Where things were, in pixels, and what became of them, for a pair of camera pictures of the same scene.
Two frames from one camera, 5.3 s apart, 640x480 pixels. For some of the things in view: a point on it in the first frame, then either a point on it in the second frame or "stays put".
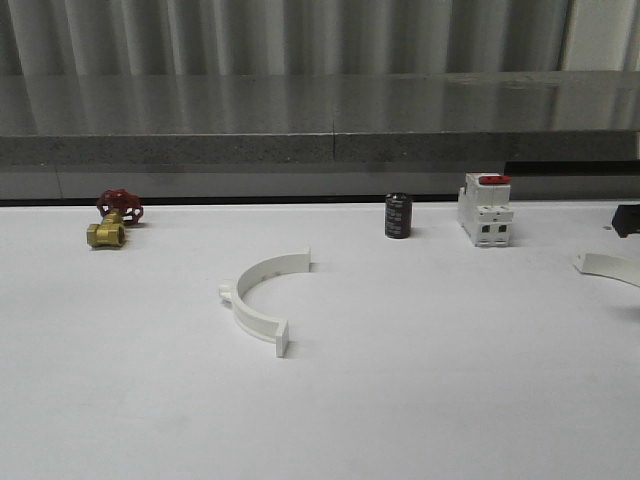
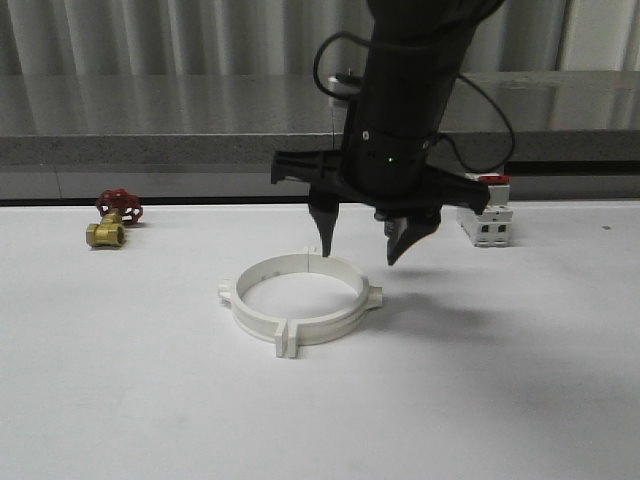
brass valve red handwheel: [119, 207] stays put
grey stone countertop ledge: [320, 118] stays put
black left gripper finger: [626, 219] -> [384, 164]
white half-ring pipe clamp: [622, 269] -> [320, 328]
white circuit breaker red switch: [484, 208] stays put
